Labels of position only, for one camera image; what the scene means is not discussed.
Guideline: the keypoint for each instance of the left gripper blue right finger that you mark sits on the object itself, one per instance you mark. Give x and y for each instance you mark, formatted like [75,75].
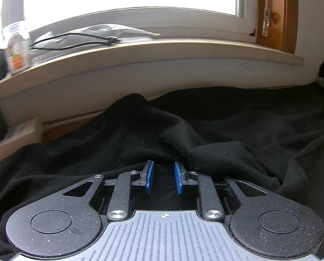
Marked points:
[186,181]

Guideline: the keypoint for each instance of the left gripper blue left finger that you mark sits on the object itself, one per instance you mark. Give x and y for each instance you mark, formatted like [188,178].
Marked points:
[142,181]

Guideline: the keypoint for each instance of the black trousers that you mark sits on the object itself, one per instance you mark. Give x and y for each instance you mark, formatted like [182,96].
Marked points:
[273,138]

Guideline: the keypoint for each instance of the wooden window sill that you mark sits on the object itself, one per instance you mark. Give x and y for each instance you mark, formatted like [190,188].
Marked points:
[138,52]

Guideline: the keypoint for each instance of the clear plastic bag on sill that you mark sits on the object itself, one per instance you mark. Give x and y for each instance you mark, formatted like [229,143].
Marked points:
[96,35]

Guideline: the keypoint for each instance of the clear bottle orange label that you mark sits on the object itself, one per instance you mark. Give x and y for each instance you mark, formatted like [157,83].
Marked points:
[16,45]

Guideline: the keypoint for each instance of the white window frame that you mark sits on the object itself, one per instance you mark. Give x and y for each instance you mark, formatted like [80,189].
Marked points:
[213,19]

